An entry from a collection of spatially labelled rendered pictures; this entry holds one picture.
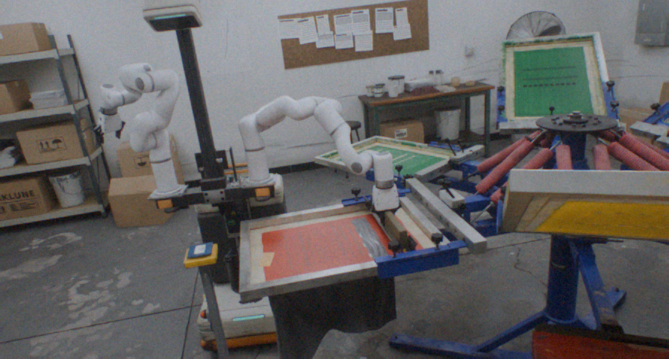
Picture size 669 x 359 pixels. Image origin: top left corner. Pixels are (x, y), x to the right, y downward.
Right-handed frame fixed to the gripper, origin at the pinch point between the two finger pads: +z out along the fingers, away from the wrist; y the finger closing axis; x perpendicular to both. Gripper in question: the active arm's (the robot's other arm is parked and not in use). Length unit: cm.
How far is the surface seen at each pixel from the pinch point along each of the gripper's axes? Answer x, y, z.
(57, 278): -200, 235, 100
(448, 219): 13.9, -20.5, -2.4
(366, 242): 6.3, 10.8, 5.2
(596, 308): 63, -44, 10
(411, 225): -2.8, -11.1, 6.0
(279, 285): 29, 48, 3
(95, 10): -380, 200, -120
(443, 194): -2.3, -25.7, -5.7
